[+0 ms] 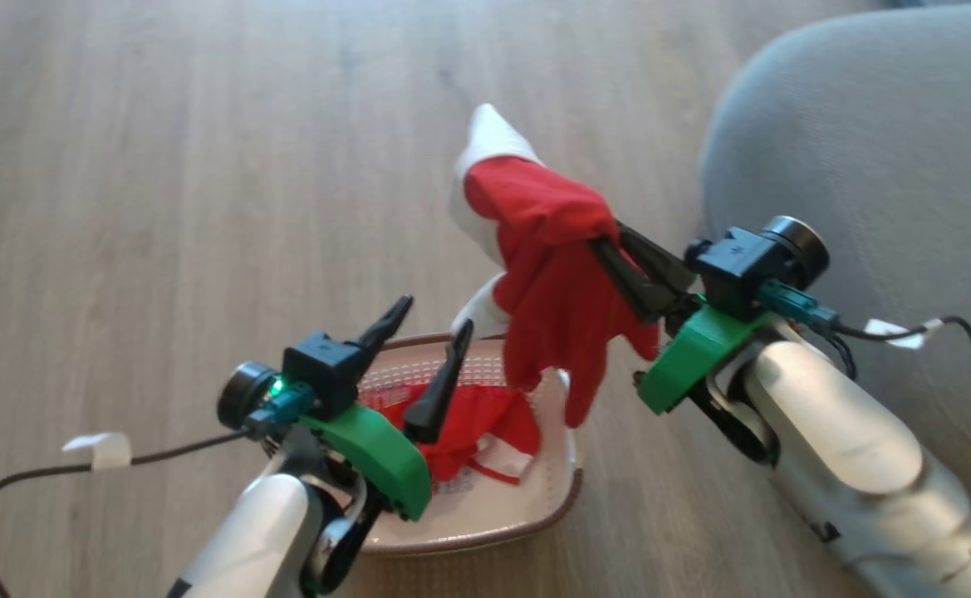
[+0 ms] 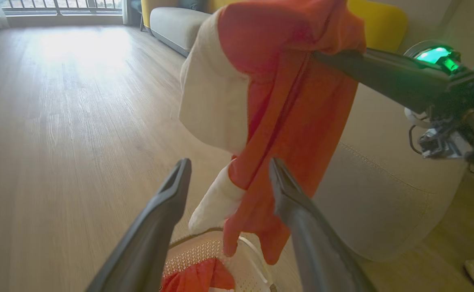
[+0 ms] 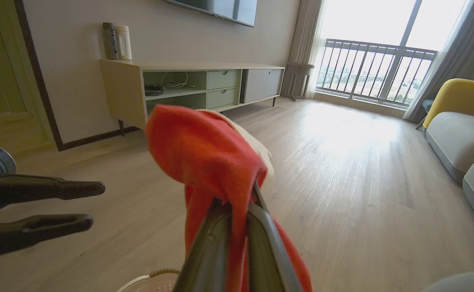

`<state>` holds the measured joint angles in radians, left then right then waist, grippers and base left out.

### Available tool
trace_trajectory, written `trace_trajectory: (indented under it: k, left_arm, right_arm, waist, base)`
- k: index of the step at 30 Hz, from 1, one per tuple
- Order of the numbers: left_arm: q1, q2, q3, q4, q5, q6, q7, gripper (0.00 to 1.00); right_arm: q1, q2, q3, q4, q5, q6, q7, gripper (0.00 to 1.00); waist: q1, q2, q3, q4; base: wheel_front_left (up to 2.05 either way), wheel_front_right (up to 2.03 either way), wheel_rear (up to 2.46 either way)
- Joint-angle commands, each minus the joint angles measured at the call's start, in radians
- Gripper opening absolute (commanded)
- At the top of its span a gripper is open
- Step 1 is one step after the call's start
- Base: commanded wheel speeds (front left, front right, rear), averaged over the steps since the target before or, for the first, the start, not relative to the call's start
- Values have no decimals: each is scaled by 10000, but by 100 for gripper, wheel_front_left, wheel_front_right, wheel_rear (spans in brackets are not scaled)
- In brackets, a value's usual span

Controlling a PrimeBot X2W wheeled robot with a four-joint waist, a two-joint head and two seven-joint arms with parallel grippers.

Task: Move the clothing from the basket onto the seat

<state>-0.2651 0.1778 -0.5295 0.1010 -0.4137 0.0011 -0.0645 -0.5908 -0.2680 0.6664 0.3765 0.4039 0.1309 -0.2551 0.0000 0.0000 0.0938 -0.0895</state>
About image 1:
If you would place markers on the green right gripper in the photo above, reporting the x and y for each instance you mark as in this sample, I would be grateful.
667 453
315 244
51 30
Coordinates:
697 349

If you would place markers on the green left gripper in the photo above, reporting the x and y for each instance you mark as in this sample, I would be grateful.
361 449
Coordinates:
385 453

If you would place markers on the red and white garment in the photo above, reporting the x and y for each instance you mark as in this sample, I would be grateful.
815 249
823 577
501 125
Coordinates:
551 274

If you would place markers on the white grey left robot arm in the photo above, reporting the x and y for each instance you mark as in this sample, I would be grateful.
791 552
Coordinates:
252 531

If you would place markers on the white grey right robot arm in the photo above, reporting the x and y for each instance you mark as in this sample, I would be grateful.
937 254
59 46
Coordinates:
850 448

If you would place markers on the white brown-rimmed laundry basket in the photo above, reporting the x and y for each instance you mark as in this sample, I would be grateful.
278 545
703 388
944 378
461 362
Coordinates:
485 517

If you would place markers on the grey fabric sofa seat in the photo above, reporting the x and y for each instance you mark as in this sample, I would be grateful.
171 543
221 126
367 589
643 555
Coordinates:
867 124

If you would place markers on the red garment with white trim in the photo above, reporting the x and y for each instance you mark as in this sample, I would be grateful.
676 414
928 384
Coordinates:
485 415

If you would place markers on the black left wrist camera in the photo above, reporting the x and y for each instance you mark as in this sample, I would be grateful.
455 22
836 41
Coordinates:
323 370

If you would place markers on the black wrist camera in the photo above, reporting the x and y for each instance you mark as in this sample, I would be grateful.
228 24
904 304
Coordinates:
323 370
742 262

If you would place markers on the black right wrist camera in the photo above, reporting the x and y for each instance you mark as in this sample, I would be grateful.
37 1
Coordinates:
742 262

